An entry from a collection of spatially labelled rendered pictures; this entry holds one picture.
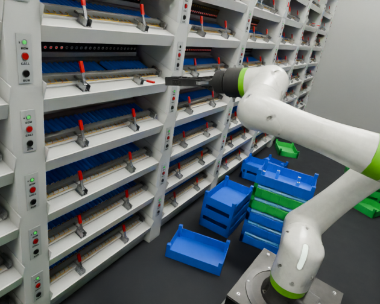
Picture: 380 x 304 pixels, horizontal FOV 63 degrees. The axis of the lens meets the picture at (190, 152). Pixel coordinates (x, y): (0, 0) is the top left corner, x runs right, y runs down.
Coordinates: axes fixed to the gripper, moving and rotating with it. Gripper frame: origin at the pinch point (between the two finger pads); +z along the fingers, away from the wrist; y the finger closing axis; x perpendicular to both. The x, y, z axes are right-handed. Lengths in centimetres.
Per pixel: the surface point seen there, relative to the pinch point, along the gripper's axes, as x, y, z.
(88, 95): -2.8, -26.6, 16.2
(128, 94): -4.8, -6.6, 17.4
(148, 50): 11.5, 17.9, 26.8
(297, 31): 30, 228, 13
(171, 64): 5.5, 17.9, 14.7
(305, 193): -60, 59, -38
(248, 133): -57, 157, 32
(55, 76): 3.2, -33.6, 21.7
